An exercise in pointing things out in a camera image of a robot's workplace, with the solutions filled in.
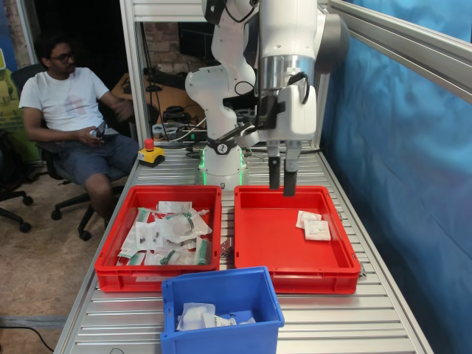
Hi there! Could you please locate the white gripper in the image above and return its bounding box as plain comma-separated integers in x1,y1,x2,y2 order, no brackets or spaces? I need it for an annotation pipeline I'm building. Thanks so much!
239,84,318,198

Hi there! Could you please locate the white Fuhrmann bandage packet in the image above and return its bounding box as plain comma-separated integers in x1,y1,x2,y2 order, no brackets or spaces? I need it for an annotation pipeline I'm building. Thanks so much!
176,302,237,332

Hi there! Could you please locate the red box with bandages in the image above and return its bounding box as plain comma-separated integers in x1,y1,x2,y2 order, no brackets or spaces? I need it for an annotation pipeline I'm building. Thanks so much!
234,184,361,295

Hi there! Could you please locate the red box with medical supplies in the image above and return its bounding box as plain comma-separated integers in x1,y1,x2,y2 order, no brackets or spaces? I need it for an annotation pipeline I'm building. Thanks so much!
94,184,223,294

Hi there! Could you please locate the white plain bandage packet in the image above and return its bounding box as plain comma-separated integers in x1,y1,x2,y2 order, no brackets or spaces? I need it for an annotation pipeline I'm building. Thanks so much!
296,209,322,229

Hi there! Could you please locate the white printed bandage packet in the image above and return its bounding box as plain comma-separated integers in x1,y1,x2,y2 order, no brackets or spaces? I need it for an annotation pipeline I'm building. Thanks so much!
304,219,332,242

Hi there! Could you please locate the green syringe in wrapper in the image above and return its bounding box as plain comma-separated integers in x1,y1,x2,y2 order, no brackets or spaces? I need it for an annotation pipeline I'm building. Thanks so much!
195,237,210,266
136,206,156,226

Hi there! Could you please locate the clear dome mask pack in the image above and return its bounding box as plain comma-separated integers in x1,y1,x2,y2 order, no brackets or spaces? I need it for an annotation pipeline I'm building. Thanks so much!
154,209,214,244
144,247,196,266

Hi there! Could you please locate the white red-printed packet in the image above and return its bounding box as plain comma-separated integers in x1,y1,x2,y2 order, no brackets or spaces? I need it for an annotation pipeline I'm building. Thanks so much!
157,201,193,213

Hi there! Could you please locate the blue curtain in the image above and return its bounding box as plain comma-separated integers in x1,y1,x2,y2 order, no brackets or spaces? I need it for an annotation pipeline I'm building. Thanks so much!
316,0,472,354

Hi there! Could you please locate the yellow emergency stop button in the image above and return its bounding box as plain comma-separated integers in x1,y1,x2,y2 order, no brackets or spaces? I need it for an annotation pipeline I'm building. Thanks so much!
137,139,166,169

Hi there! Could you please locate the wooden desk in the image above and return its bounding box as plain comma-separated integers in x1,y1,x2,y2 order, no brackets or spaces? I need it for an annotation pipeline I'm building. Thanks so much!
108,72,207,122

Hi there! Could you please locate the white blister pack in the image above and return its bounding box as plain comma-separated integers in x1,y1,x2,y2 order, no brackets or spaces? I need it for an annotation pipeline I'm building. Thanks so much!
134,221,165,249

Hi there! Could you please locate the dark monitor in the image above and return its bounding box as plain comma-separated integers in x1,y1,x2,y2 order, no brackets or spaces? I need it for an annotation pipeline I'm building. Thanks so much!
178,21,217,60

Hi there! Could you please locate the green white wrapper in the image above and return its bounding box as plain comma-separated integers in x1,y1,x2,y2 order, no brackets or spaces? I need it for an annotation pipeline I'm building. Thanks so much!
117,235,147,267

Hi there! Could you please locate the blue open-front storage bin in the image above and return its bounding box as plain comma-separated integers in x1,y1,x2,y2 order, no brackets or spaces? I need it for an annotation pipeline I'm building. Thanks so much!
160,265,285,354

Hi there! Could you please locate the black office chair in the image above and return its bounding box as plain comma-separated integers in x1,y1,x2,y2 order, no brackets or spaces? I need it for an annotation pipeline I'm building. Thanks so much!
0,128,34,234
7,64,130,243

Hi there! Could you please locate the seated man in white shirt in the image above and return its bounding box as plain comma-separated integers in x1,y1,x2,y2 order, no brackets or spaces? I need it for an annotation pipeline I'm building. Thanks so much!
18,35,139,222

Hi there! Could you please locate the grey floor strip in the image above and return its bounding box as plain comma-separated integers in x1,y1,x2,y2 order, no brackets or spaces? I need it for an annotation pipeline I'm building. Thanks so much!
0,314,70,330

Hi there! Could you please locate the green poster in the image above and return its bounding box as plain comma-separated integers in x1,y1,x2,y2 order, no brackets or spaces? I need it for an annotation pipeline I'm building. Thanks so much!
0,47,41,165

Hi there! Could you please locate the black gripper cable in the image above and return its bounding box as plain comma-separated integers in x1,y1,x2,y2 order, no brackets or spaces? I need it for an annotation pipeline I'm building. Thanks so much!
286,71,310,105

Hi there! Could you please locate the tangled cable bundle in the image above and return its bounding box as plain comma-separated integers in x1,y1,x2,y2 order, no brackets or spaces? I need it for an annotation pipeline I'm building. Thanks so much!
162,105,259,148

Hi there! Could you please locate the black camera cable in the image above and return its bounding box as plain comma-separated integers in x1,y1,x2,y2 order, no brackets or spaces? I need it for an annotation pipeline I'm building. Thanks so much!
223,0,261,99

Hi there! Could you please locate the aluminium profile frame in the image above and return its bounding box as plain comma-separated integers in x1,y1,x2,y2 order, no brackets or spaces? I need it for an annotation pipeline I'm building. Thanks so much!
119,0,472,163

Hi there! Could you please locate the black floor cable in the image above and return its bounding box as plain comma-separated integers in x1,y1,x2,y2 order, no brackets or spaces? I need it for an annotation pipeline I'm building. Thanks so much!
0,324,56,353

